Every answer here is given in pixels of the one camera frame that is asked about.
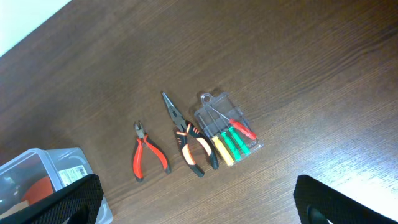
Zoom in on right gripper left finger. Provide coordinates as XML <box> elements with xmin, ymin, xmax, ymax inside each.
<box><xmin>1</xmin><ymin>174</ymin><xmax>104</xmax><ymax>224</ymax></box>

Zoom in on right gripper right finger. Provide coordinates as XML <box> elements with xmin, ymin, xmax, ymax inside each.
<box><xmin>293</xmin><ymin>175</ymin><xmax>397</xmax><ymax>224</ymax></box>

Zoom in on orange scraper wooden handle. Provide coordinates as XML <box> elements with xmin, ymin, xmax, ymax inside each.
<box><xmin>1</xmin><ymin>176</ymin><xmax>54</xmax><ymax>219</ymax></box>

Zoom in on clear plastic storage container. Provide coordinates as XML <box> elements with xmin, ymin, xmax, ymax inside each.
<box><xmin>1</xmin><ymin>148</ymin><xmax>113</xmax><ymax>224</ymax></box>

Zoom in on small red diagonal cutters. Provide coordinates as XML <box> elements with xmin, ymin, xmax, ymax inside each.
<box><xmin>132</xmin><ymin>120</ymin><xmax>172</xmax><ymax>183</ymax></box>

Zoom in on clear screwdriver set case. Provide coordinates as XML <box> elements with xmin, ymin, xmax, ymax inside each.
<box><xmin>194</xmin><ymin>92</ymin><xmax>264</xmax><ymax>166</ymax></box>

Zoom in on orange black needle-nose pliers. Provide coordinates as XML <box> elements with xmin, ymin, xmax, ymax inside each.
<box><xmin>160</xmin><ymin>91</ymin><xmax>220</xmax><ymax>178</ymax></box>

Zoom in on green handled screwdriver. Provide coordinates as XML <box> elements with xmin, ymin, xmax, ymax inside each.
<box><xmin>208</xmin><ymin>111</ymin><xmax>241</xmax><ymax>161</ymax></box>
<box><xmin>216</xmin><ymin>119</ymin><xmax>250</xmax><ymax>159</ymax></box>

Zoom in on red handled screwdriver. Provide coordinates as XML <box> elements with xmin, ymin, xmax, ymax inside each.
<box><xmin>208</xmin><ymin>105</ymin><xmax>257</xmax><ymax>140</ymax></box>

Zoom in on yellow handled screwdriver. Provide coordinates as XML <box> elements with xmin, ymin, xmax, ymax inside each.
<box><xmin>197</xmin><ymin>113</ymin><xmax>234</xmax><ymax>166</ymax></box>

